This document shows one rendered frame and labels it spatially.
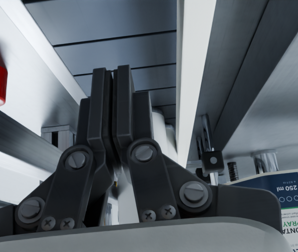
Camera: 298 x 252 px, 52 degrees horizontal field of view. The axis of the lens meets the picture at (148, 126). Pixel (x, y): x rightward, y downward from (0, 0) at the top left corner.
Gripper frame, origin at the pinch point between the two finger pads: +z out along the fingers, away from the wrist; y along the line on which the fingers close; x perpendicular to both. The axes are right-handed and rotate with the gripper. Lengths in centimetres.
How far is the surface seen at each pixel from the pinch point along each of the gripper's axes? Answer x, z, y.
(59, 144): -25.6, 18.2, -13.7
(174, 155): -18.1, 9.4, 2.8
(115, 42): -1.1, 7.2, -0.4
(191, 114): -6.7, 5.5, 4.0
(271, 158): -36.2, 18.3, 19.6
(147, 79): -6.1, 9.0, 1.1
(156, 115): -11.9, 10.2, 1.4
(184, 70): -0.4, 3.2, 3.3
